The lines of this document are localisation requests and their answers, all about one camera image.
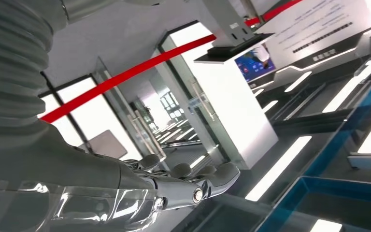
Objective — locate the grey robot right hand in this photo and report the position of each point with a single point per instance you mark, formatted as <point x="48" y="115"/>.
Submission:
<point x="60" y="179"/>

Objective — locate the grey square board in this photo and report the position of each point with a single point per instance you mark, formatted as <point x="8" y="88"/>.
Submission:
<point x="107" y="145"/>

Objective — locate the glass door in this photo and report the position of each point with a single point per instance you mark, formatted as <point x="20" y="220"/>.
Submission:
<point x="128" y="121"/>
<point x="185" y="105"/>

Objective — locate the red barrier belt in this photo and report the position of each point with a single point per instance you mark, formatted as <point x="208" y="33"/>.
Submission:
<point x="124" y="75"/>

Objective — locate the white pillar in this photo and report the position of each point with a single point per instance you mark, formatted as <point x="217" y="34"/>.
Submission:
<point x="236" y="115"/>

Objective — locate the blue display screen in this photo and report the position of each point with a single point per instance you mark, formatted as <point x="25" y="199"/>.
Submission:
<point x="256" y="65"/>

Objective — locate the grey column with labels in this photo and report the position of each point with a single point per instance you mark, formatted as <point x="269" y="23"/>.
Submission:
<point x="227" y="22"/>

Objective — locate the blue glass panel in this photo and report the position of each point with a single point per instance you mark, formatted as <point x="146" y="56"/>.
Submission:
<point x="332" y="150"/>

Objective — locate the white information board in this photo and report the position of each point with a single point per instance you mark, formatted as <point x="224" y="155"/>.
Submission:
<point x="316" y="28"/>

